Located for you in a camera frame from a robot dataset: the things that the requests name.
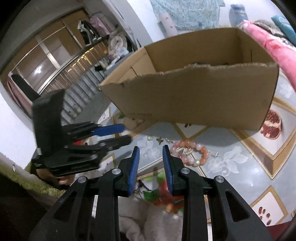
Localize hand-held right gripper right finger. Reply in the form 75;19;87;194
162;145;273;241

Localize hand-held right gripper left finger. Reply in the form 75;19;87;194
35;146;141;241

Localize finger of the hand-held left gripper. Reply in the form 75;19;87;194
67;123;126;140
64;135;133;156

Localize pink orange bead bracelet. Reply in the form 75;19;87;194
171;140;210;167

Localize brown cardboard box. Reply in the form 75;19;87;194
98;27;280;132

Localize person's left hand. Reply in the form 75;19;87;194
37;169;75;187

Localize light slippers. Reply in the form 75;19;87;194
68;104;82;117

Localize white fluffy clothing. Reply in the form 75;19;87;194
118;197;185;241

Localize fruit print tablecloth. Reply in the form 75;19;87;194
92;74;296;232

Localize brown sliding door wardrobe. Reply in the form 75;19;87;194
0;7;111;112

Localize green fluffy cloth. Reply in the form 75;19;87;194
0;162;67;197

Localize pile of clothes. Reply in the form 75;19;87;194
107;32;139;61

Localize hanging clothes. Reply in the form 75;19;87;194
77;11;110;44

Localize pale pink cylinder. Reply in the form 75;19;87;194
158;11;178;32

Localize red floral blanket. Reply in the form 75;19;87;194
238;20;296;91

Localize blue vase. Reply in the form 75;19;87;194
229;3;249;26

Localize grey brown cloth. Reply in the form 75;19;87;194
253;20;285;37

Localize teal patterned pillow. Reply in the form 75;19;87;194
271;15;296;47

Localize light blue wall cloth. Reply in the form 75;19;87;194
149;0;226;30

